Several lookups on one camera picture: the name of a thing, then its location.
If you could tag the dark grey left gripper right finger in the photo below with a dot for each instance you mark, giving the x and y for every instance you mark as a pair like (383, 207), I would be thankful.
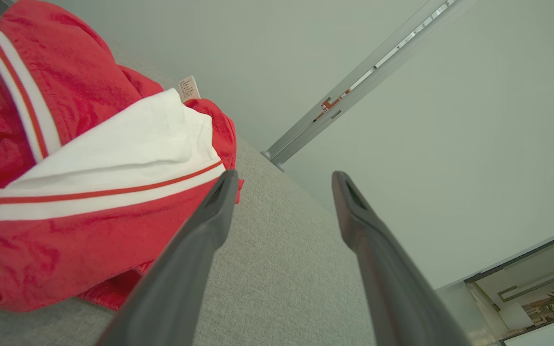
(397, 288)

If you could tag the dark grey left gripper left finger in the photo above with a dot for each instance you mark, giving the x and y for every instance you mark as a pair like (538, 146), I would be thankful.
(176, 288)

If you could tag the red basketball jersey white trim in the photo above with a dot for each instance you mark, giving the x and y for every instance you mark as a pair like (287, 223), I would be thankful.
(65, 96)

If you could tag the dark framed glass window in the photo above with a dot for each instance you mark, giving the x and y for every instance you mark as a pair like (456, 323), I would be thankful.
(536, 269)

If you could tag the grey double partition post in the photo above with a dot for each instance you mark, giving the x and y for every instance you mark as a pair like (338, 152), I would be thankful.
(354, 86)

